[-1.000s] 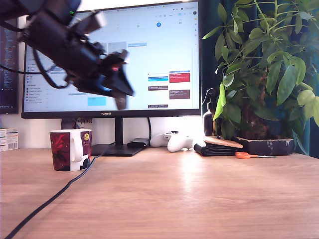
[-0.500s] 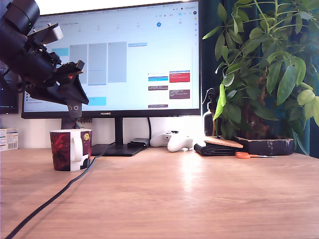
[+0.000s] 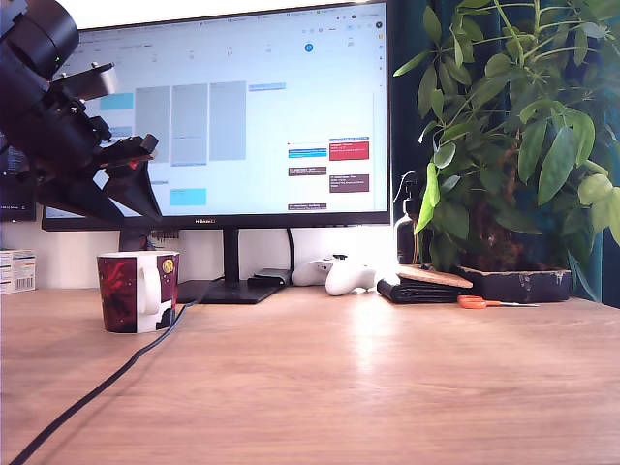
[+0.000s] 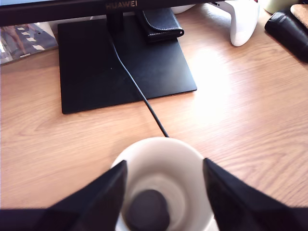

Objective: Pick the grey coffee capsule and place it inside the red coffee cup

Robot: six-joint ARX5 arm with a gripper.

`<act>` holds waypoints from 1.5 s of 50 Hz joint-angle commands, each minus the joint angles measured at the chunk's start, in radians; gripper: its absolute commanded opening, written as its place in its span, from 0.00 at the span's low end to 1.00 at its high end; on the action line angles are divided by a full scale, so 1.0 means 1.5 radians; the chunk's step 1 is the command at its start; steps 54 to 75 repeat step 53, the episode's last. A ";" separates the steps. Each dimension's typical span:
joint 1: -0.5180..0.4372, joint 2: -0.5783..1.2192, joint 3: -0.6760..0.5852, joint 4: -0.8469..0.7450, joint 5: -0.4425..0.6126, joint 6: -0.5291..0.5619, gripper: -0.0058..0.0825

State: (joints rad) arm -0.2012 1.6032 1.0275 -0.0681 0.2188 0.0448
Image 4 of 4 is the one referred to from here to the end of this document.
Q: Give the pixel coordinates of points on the small black stitched leather case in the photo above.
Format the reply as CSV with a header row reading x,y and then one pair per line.
x,y
161,24

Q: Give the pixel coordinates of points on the black leather wallet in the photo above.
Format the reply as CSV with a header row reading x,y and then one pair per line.
x,y
286,33

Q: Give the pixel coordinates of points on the red and white coffee mug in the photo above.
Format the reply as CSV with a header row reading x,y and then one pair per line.
x,y
163,156

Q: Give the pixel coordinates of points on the round cork coaster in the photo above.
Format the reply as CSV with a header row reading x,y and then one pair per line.
x,y
300,14

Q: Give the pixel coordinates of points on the black Huawei computer monitor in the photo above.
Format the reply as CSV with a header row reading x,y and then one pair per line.
x,y
96,72

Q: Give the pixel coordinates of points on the white game controller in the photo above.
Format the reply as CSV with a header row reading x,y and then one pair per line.
x,y
243,21

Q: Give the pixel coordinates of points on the grey coffee capsule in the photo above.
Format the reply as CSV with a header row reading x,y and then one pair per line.
x,y
149,211

